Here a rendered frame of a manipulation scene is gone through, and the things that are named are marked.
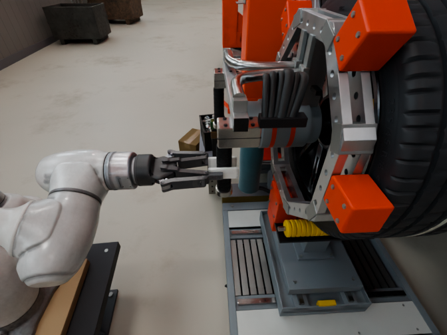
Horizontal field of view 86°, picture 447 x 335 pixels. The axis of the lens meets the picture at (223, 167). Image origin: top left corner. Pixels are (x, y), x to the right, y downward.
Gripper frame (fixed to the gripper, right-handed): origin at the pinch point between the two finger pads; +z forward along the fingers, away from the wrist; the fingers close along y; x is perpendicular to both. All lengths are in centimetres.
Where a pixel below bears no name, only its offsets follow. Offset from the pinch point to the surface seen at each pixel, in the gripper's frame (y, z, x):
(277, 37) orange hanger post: -60, 24, 16
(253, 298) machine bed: 0, 13, -75
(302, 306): 7, 31, -66
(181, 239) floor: -38, -22, -83
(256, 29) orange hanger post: -60, 16, 19
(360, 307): 8, 55, -69
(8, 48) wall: -406, -333, -61
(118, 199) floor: -72, -67, -83
